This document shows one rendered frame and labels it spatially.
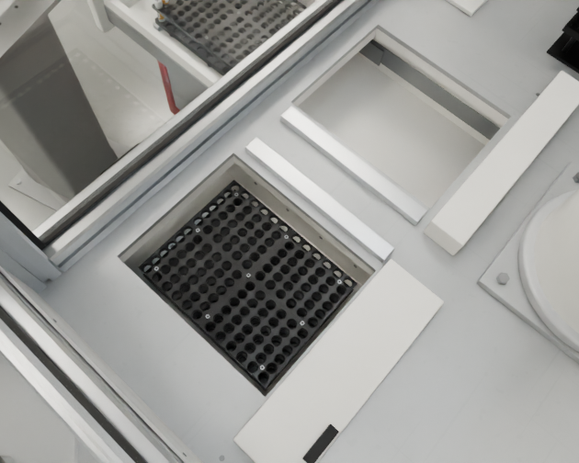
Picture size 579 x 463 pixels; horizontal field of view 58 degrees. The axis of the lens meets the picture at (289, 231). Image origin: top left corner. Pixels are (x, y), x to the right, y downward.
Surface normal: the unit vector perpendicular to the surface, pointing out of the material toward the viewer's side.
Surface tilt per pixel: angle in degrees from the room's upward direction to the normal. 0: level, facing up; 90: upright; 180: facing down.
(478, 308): 0
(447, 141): 0
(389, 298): 0
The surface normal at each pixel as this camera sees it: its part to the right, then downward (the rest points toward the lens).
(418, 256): 0.06, -0.40
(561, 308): -0.84, 0.47
